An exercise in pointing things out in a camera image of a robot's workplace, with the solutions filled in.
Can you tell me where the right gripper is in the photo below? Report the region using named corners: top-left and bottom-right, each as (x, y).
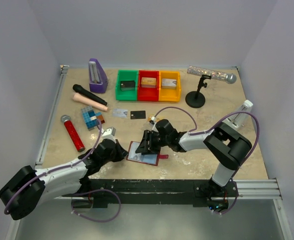
top-left (135, 129), bottom-right (170, 155)

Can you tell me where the red leather card holder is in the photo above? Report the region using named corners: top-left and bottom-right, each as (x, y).
top-left (126, 141), bottom-right (169, 166)

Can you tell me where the grey credit card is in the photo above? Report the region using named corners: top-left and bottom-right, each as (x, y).
top-left (130, 110), bottom-right (146, 120)

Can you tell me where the blue credit card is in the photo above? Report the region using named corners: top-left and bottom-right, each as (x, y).
top-left (112, 108), bottom-right (128, 118)

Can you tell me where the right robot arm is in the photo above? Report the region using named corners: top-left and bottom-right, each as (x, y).
top-left (135, 119), bottom-right (252, 196)

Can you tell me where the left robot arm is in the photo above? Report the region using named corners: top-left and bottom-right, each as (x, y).
top-left (0, 139), bottom-right (128, 220)

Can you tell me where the gold card stack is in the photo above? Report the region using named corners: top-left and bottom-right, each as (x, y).
top-left (141, 77), bottom-right (157, 88)

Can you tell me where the black card stack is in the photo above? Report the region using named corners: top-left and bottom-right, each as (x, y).
top-left (120, 80), bottom-right (136, 92)

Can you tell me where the silver card stack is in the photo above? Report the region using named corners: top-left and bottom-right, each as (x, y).
top-left (161, 78), bottom-right (177, 90)

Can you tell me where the blue toy brick block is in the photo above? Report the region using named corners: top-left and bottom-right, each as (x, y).
top-left (81, 106), bottom-right (105, 131)

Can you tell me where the red glitter microphone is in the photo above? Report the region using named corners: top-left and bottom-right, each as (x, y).
top-left (61, 115), bottom-right (85, 153)

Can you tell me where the red plastic bin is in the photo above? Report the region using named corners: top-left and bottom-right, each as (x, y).
top-left (137, 70), bottom-right (159, 102)

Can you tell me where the green plastic bin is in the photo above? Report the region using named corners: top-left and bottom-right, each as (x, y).
top-left (115, 69), bottom-right (138, 101)

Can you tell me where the black microphone stand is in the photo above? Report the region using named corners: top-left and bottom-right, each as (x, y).
top-left (185, 75), bottom-right (211, 109)

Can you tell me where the yellow plastic bin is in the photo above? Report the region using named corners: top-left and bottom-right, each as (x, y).
top-left (158, 70), bottom-right (181, 103)

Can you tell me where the pink microphone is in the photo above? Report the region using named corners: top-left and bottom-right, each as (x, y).
top-left (73, 93), bottom-right (109, 112)

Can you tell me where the purple metronome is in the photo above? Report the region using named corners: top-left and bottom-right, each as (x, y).
top-left (88, 58), bottom-right (108, 94)

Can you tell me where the black microphone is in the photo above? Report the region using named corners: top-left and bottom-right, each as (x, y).
top-left (73, 84), bottom-right (107, 106)

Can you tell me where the white metronome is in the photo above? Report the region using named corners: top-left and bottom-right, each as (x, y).
top-left (223, 99), bottom-right (253, 131)

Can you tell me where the silver glitter microphone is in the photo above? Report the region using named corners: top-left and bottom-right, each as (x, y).
top-left (187, 65), bottom-right (237, 84)

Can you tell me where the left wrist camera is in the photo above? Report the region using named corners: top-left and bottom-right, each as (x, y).
top-left (102, 127), bottom-right (116, 142)

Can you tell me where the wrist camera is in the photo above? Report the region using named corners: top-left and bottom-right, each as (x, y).
top-left (102, 127), bottom-right (116, 142)
top-left (149, 117), bottom-right (159, 132)

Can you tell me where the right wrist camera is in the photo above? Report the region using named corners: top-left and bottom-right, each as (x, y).
top-left (149, 117), bottom-right (159, 132)

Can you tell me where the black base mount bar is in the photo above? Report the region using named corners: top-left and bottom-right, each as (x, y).
top-left (67, 179), bottom-right (238, 208)

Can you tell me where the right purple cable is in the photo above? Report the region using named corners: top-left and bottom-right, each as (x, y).
top-left (153, 106), bottom-right (260, 216)

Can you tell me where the purple cable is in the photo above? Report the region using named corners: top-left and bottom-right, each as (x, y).
top-left (4, 119), bottom-right (122, 223)
top-left (153, 106), bottom-right (260, 216)

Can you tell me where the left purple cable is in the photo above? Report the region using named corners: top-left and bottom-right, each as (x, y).
top-left (4, 119), bottom-right (122, 223)

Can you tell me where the aluminium frame rail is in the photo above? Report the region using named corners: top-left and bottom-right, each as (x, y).
top-left (35, 65), bottom-right (70, 168)

